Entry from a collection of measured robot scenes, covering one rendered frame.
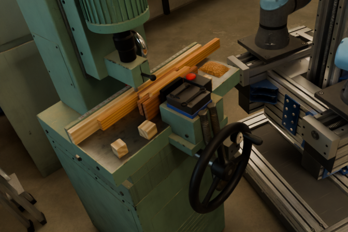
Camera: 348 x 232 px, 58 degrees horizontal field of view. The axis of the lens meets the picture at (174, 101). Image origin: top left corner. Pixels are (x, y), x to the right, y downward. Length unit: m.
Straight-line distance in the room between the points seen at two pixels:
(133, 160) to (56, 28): 0.46
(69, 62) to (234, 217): 1.18
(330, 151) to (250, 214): 0.79
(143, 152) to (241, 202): 1.03
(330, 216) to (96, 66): 1.18
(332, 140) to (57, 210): 1.54
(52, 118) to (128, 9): 0.63
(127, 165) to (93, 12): 0.42
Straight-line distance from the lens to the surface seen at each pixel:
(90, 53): 1.00
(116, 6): 0.82
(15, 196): 1.84
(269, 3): 1.39
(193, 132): 0.89
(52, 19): 1.02
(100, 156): 0.93
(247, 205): 1.85
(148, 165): 0.97
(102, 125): 0.99
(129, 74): 0.94
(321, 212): 1.63
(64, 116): 1.30
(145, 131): 0.91
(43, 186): 2.23
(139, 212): 1.06
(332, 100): 1.20
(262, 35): 1.45
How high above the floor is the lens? 1.54
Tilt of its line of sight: 38 degrees down
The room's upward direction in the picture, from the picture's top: 9 degrees counter-clockwise
